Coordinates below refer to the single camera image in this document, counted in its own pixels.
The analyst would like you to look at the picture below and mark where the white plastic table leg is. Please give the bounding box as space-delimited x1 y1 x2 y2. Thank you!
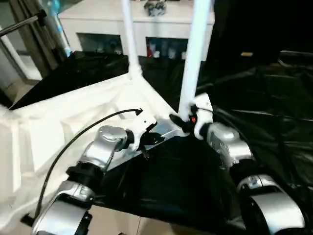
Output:
120 0 144 81
178 0 214 123

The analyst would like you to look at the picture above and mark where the white plastic table top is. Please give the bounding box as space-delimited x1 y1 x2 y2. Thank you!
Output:
0 71 194 235

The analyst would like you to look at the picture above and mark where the black plastic mat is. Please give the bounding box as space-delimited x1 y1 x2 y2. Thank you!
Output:
0 50 313 235

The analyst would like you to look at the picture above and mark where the clear bag of dark items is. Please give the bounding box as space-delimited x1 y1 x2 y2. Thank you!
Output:
142 0 169 17

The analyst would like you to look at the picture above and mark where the grey flat bar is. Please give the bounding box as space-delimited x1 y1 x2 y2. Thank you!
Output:
279 49 313 56

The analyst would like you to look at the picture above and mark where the white sideboard cabinet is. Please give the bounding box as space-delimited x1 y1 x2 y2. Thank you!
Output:
57 0 216 60

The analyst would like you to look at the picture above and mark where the grey brown curtain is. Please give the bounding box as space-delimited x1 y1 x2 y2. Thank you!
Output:
11 0 67 72

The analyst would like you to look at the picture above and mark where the white round pipe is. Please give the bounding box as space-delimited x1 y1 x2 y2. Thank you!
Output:
0 36 33 79

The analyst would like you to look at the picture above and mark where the grey metal pole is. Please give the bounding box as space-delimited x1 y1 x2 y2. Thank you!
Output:
0 9 47 38

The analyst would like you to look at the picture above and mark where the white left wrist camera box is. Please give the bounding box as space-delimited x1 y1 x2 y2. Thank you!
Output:
126 109 159 152

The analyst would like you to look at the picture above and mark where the black left camera cable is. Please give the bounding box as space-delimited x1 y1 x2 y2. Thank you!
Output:
33 107 144 221

